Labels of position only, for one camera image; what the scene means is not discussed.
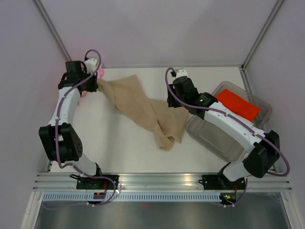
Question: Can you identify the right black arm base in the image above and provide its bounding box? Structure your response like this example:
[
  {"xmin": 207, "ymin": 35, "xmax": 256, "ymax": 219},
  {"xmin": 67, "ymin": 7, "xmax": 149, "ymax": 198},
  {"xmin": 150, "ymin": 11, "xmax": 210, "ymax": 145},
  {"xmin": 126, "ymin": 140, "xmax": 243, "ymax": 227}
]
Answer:
[{"xmin": 198, "ymin": 174, "xmax": 245, "ymax": 190}]

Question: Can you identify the white slotted cable duct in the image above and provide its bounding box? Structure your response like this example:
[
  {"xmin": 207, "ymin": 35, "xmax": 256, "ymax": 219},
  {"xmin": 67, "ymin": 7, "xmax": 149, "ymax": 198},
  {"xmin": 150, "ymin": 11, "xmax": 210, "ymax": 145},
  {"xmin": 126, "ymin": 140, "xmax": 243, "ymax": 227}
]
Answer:
[{"xmin": 42, "ymin": 192, "xmax": 221, "ymax": 202}]

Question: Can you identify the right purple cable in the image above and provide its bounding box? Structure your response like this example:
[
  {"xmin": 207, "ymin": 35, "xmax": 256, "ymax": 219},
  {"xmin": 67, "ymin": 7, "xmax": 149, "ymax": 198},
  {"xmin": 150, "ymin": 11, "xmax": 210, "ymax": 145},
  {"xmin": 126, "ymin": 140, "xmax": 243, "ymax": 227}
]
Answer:
[{"xmin": 165, "ymin": 67, "xmax": 292, "ymax": 208}]

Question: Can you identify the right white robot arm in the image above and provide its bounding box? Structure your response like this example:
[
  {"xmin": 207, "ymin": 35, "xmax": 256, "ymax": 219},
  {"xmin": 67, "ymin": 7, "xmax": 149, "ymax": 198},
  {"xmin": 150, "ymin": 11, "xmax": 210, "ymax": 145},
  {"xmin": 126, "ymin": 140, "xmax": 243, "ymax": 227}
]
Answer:
[{"xmin": 166, "ymin": 76, "xmax": 280, "ymax": 188}]

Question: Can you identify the purple cable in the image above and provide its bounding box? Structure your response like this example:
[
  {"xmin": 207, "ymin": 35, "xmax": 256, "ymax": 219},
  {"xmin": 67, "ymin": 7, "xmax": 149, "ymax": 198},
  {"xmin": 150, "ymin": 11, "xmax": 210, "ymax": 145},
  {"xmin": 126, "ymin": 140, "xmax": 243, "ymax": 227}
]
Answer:
[
  {"xmin": 165, "ymin": 67, "xmax": 292, "ymax": 208},
  {"xmin": 42, "ymin": 49, "xmax": 120, "ymax": 210}
]

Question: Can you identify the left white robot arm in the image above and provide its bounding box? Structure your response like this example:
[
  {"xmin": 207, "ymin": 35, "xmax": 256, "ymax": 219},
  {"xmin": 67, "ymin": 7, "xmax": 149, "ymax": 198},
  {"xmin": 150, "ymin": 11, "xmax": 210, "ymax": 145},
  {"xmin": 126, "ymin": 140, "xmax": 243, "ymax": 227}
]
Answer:
[{"xmin": 39, "ymin": 58, "xmax": 104, "ymax": 189}]

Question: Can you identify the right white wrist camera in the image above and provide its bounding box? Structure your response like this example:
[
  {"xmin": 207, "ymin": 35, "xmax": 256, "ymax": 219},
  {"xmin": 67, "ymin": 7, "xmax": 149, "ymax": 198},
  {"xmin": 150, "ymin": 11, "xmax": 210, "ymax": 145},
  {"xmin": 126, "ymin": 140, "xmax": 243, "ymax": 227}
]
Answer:
[{"xmin": 171, "ymin": 68, "xmax": 188, "ymax": 78}]

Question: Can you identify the clear grey plastic bin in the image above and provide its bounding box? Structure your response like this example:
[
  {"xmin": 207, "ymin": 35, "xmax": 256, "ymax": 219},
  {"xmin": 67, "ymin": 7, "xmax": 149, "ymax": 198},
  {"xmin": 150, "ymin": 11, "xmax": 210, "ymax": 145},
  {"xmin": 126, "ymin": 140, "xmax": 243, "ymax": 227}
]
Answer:
[{"xmin": 185, "ymin": 81, "xmax": 272, "ymax": 162}]

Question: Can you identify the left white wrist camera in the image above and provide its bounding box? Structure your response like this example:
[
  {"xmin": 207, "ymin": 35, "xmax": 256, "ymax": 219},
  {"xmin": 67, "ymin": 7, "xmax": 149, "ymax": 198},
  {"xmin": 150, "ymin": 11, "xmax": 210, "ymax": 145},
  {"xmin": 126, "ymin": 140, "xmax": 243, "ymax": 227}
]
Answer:
[{"xmin": 84, "ymin": 58, "xmax": 99, "ymax": 73}]

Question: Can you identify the pink crumpled t shirt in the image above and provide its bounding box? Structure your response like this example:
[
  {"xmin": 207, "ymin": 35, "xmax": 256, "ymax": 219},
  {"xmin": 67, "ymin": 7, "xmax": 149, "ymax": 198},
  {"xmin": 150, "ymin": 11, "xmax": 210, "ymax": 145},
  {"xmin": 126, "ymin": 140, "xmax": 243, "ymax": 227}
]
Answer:
[{"xmin": 81, "ymin": 66, "xmax": 104, "ymax": 97}]

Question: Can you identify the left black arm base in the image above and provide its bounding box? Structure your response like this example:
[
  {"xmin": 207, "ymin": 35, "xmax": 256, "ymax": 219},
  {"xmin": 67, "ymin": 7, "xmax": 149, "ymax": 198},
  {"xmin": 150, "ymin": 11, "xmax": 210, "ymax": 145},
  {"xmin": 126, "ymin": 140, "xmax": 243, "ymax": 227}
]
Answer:
[{"xmin": 70, "ymin": 174, "xmax": 119, "ymax": 190}]

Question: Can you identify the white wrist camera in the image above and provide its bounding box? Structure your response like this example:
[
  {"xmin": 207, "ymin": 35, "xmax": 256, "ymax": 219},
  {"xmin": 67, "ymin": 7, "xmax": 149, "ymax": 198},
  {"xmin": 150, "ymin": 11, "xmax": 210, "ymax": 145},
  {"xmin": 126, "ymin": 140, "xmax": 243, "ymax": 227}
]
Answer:
[
  {"xmin": 171, "ymin": 68, "xmax": 188, "ymax": 78},
  {"xmin": 84, "ymin": 58, "xmax": 99, "ymax": 73}
]

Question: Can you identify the beige t shirt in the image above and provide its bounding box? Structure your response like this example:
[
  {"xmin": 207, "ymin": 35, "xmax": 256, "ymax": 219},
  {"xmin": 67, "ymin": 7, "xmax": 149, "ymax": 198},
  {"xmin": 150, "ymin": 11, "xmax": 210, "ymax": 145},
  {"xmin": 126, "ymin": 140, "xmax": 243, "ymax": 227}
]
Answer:
[{"xmin": 97, "ymin": 75, "xmax": 189, "ymax": 151}]

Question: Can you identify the rolled orange t shirt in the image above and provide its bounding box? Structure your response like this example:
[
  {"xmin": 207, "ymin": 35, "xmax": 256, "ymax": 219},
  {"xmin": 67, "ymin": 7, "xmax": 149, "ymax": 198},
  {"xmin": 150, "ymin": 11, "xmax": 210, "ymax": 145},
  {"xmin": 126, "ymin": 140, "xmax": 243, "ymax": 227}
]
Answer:
[{"xmin": 216, "ymin": 89, "xmax": 260, "ymax": 122}]

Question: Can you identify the aluminium front rail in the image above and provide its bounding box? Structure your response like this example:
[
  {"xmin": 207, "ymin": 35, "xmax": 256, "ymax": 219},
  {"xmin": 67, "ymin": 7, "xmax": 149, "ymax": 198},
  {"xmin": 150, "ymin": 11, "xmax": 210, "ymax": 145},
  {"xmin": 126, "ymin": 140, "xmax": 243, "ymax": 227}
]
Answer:
[{"xmin": 32, "ymin": 172, "xmax": 292, "ymax": 192}]

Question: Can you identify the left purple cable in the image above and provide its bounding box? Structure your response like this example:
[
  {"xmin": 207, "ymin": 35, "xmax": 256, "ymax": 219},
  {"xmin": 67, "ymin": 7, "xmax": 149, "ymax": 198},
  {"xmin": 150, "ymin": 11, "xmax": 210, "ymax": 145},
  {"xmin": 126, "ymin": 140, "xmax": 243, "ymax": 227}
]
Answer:
[{"xmin": 42, "ymin": 49, "xmax": 120, "ymax": 210}]

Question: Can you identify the right aluminium frame post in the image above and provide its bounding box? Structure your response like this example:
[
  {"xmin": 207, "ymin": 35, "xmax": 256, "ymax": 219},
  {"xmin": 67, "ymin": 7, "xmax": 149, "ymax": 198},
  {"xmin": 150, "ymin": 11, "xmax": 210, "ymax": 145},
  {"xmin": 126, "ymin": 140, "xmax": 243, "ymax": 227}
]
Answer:
[{"xmin": 240, "ymin": 0, "xmax": 285, "ymax": 72}]

